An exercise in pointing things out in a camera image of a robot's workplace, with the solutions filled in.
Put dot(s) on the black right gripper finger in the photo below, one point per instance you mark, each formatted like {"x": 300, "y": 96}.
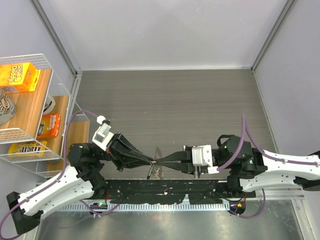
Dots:
{"x": 179, "y": 156}
{"x": 186, "y": 168}

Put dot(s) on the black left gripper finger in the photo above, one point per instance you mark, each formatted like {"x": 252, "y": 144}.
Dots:
{"x": 134, "y": 164}
{"x": 132, "y": 152}

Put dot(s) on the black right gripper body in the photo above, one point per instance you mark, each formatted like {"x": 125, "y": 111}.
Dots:
{"x": 197, "y": 169}

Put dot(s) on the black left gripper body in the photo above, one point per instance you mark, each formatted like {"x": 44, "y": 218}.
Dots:
{"x": 114, "y": 153}

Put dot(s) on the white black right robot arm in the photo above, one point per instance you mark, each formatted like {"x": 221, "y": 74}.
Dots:
{"x": 251, "y": 169}

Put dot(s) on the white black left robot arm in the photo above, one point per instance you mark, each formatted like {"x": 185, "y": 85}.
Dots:
{"x": 81, "y": 179}

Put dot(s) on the orange razor package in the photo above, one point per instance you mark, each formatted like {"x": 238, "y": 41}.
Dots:
{"x": 49, "y": 126}

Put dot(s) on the white bottle on shelf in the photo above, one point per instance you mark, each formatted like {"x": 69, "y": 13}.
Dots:
{"x": 49, "y": 104}

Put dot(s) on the yellow candy box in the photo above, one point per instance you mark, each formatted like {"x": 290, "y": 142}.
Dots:
{"x": 30, "y": 148}

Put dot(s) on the grey cartoon pouch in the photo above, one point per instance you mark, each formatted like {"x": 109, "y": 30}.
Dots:
{"x": 7, "y": 108}

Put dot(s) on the orange yellow snack box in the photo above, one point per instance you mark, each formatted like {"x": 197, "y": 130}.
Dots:
{"x": 19, "y": 77}

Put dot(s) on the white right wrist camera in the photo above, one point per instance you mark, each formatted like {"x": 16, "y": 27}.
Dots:
{"x": 202, "y": 157}

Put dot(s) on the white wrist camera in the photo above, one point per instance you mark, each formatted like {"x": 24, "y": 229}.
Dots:
{"x": 103, "y": 135}
{"x": 202, "y": 157}

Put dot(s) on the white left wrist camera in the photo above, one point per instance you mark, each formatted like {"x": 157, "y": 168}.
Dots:
{"x": 103, "y": 135}

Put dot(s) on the slotted cable duct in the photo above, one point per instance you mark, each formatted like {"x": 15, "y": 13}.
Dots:
{"x": 185, "y": 206}

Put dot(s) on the white wire shelf rack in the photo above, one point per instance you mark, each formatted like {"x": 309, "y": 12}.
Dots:
{"x": 23, "y": 127}

